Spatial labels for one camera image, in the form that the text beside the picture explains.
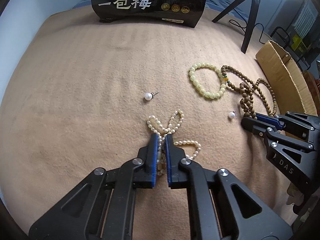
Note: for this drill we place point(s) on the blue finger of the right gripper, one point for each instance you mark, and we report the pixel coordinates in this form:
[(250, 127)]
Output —
[(254, 126), (274, 121)]

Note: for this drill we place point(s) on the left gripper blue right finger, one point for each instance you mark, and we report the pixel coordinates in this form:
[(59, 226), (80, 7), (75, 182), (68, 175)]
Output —
[(177, 179)]

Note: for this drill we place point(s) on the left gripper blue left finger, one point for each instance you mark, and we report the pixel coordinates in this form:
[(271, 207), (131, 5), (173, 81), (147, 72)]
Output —
[(145, 165)]

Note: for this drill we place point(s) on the right gloved hand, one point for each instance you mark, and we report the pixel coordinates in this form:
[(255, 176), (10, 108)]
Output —
[(297, 199)]

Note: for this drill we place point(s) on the pearl stud earring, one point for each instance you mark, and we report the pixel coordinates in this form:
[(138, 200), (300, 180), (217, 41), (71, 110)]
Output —
[(232, 115), (150, 95)]

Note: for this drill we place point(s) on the open cardboard box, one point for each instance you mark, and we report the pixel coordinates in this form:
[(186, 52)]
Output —
[(286, 79)]

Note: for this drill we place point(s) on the orange cloth covered furniture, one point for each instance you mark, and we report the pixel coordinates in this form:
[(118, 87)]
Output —
[(313, 86)]

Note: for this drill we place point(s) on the yellow box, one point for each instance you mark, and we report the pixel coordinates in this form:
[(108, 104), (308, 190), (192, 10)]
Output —
[(298, 46)]

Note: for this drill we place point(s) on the black clothes rack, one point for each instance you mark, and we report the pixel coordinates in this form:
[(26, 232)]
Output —
[(286, 38)]

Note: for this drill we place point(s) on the striped hanging towel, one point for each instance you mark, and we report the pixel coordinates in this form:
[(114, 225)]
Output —
[(305, 19)]

